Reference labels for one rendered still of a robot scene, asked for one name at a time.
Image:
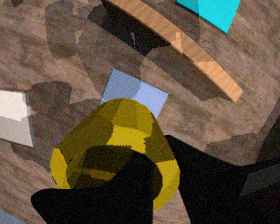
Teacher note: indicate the orange flat bar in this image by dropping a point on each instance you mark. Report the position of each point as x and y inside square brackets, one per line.
[180, 46]

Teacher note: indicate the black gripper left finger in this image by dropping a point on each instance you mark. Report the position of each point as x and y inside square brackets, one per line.
[125, 199]

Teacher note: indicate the yellow cup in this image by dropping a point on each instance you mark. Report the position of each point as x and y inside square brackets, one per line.
[96, 149]

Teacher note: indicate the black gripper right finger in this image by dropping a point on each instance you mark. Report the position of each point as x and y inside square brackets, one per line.
[214, 191]

